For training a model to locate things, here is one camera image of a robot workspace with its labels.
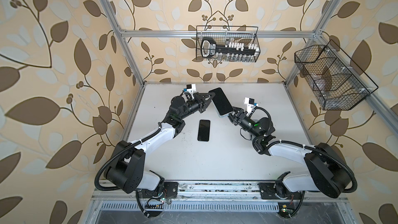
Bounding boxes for wrist white camera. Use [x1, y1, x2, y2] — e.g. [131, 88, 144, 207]
[183, 84, 197, 101]
[244, 97, 258, 115]

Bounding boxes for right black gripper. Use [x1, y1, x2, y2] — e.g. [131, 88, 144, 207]
[225, 105, 261, 141]

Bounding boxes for wall wire basket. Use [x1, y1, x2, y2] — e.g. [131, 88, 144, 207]
[294, 40, 379, 111]
[195, 25, 261, 63]

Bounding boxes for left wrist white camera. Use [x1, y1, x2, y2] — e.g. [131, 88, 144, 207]
[183, 84, 197, 101]

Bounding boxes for aluminium front rail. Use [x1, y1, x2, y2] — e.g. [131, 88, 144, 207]
[91, 180, 348, 213]

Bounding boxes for back wall wire basket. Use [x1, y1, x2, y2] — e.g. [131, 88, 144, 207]
[195, 25, 261, 63]

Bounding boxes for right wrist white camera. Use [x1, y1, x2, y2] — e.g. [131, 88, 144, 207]
[244, 97, 258, 115]

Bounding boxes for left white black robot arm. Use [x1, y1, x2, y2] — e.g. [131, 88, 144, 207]
[94, 92, 215, 203]

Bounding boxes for black smartphone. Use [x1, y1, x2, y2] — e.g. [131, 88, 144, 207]
[198, 120, 210, 142]
[209, 88, 233, 117]

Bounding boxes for aluminium frame bars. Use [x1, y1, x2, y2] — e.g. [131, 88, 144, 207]
[99, 0, 398, 137]

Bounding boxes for black tool with white bits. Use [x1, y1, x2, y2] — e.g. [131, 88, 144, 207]
[200, 37, 260, 59]

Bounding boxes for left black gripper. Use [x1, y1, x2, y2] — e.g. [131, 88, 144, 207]
[177, 92, 212, 122]

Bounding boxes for right wall wire basket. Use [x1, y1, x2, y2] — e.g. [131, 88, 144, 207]
[294, 40, 379, 111]

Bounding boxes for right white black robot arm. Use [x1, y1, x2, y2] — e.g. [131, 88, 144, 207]
[228, 106, 358, 219]

